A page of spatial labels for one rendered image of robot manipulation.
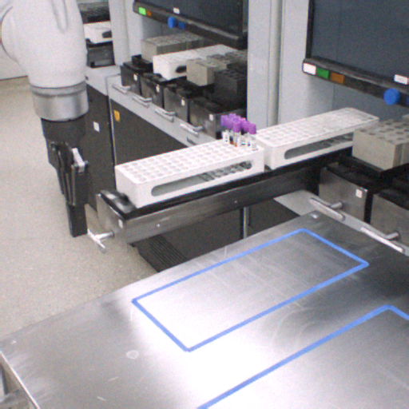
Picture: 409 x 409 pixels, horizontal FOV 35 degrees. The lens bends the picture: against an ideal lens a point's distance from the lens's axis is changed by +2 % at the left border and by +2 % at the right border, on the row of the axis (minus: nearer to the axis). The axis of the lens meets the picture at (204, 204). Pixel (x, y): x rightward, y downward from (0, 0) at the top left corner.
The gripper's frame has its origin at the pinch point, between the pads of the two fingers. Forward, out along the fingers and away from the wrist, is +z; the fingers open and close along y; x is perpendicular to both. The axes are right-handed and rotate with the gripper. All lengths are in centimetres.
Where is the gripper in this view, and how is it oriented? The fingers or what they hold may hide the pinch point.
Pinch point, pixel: (77, 217)
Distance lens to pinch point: 122.9
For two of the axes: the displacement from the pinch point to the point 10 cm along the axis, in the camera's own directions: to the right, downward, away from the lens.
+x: -8.5, 2.6, -4.5
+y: -5.2, -3.8, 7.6
